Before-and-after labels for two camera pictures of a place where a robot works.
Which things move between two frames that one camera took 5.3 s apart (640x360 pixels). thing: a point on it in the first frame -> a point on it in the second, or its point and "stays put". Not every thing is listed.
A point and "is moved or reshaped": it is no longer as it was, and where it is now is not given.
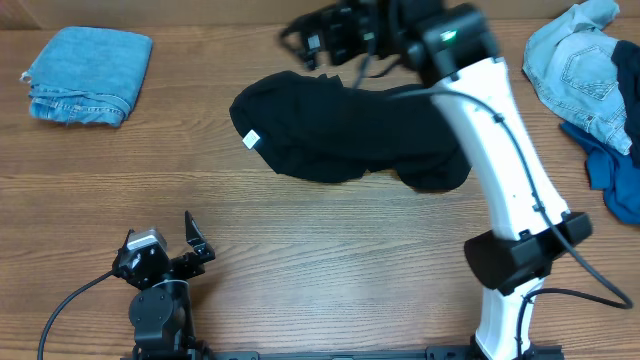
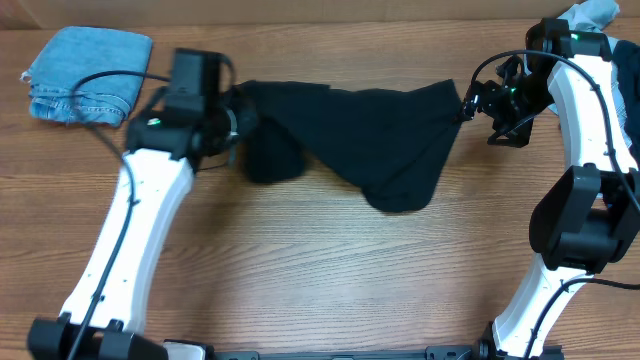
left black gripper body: (185, 261) -> (235, 122)
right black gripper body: (335, 38) -> (476, 101)
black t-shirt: (317, 128) is moved or reshaped
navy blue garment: (626, 57) stays put
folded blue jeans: (88, 76) stays put
